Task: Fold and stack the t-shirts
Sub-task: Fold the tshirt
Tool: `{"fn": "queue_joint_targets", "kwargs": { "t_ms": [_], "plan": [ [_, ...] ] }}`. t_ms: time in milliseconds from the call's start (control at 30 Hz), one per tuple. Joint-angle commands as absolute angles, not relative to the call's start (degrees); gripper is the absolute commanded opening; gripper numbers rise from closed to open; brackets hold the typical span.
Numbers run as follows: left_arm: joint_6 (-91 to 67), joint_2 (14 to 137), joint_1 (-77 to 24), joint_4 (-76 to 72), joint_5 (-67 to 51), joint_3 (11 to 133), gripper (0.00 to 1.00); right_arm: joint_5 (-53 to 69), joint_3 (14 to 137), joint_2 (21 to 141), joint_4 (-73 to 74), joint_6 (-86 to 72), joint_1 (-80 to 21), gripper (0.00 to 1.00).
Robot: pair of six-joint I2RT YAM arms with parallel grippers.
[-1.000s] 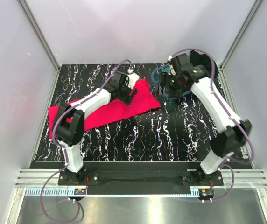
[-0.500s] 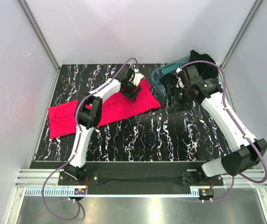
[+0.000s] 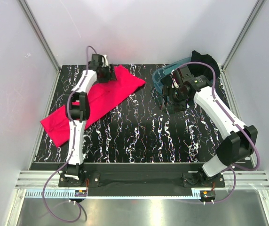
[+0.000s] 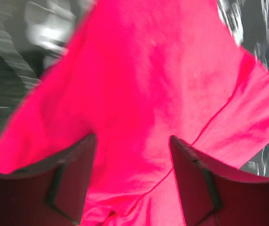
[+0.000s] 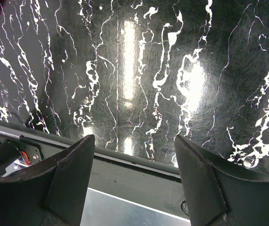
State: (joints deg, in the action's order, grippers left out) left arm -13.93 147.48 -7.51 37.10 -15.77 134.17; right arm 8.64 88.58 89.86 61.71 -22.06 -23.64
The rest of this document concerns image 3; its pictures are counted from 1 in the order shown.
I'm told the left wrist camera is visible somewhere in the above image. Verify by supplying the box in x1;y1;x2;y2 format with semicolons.
88;54;109;71

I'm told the black t shirt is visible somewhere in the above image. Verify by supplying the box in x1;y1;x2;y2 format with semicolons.
160;50;220;85

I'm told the left aluminium frame post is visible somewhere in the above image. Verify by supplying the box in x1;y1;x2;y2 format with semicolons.
17;0;61;72

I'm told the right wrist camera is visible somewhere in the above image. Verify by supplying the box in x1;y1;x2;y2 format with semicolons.
172;66;194;86

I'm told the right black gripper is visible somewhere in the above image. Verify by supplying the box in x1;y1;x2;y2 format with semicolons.
159;85;189;113

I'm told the white slotted cable duct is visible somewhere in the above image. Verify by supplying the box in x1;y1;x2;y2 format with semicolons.
26;189;201;200

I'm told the aluminium front rail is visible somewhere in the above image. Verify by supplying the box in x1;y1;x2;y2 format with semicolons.
15;170;269;190

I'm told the pink red t shirt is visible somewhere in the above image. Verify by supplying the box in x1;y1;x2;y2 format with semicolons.
40;65;146;147

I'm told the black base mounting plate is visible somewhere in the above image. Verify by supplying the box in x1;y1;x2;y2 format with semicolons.
58;163;225;194

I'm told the right aluminium frame post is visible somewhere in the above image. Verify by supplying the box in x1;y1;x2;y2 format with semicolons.
221;0;266;70

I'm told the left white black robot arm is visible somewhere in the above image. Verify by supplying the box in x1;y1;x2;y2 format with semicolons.
63;64;116;186

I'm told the teal transparent plastic bin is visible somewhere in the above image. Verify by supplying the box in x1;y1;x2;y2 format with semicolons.
152;56;214;95

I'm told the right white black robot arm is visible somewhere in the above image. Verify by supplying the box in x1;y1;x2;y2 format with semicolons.
162;73;258;187

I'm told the aluminium frame post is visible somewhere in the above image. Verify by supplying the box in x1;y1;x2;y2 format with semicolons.
221;0;266;70
17;0;61;72

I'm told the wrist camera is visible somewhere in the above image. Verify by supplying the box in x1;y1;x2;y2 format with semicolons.
88;54;109;71
172;66;194;86

